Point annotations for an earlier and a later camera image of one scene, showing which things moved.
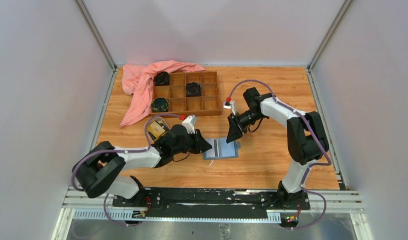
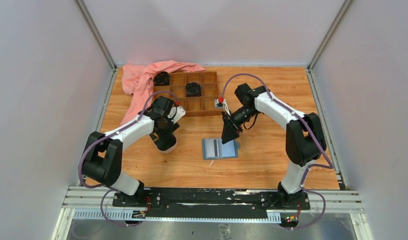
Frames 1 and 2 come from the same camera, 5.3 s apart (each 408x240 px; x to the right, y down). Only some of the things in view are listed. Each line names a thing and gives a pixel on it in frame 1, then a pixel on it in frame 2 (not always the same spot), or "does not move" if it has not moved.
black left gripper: [200, 145] -> [162, 134]
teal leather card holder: [221, 149] does not move
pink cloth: [137, 80] does not move
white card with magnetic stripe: [214, 151] does not move
